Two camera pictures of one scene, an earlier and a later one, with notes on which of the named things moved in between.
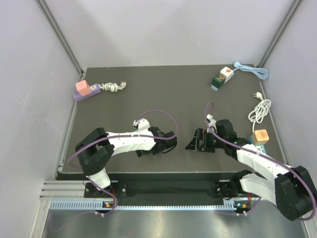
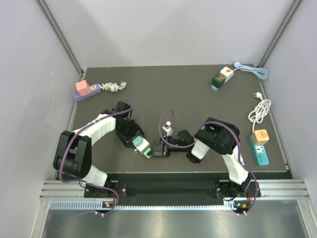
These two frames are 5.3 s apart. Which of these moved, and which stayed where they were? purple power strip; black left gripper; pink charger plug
Moved: black left gripper
Stayed: purple power strip; pink charger plug
